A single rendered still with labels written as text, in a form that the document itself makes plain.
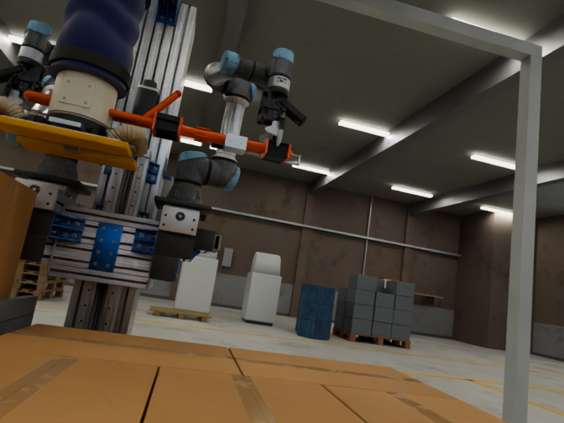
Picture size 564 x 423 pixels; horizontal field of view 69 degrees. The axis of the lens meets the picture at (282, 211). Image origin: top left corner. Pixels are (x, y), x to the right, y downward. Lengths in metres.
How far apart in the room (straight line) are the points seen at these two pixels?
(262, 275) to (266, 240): 3.72
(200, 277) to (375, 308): 3.41
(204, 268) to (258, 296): 1.19
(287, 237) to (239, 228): 1.42
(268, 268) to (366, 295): 1.96
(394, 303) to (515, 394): 4.78
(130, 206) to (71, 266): 0.32
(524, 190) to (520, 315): 1.01
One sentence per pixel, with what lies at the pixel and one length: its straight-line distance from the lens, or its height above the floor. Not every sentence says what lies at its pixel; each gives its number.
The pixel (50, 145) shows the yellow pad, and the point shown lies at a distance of 1.43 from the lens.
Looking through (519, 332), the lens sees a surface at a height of 0.70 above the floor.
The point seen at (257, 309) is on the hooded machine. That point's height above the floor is 0.29.
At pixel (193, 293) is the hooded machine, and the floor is 0.40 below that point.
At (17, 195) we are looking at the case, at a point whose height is 0.91.
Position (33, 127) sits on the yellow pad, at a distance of 1.25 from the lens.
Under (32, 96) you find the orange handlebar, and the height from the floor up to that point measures 1.19.
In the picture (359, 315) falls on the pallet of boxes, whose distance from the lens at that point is 8.01.
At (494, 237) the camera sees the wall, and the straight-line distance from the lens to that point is 13.45.
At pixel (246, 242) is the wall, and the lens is 11.74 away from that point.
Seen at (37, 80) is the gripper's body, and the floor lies 1.34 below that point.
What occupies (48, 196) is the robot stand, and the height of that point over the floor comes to 0.95.
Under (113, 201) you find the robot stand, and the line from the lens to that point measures 1.84.
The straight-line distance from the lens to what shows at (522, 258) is 3.85.
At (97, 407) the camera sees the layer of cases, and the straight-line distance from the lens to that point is 0.75.
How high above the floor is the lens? 0.76
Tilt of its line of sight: 10 degrees up
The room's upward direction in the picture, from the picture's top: 9 degrees clockwise
